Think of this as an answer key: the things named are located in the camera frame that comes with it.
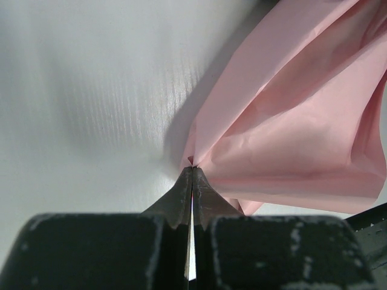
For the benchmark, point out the pink paper flower bouquet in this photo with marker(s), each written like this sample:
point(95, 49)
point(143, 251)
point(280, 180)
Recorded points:
point(294, 117)

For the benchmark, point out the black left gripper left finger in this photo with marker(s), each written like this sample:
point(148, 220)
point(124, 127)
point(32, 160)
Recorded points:
point(148, 250)

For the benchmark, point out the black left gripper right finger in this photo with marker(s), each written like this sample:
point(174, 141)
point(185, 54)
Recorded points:
point(235, 251)

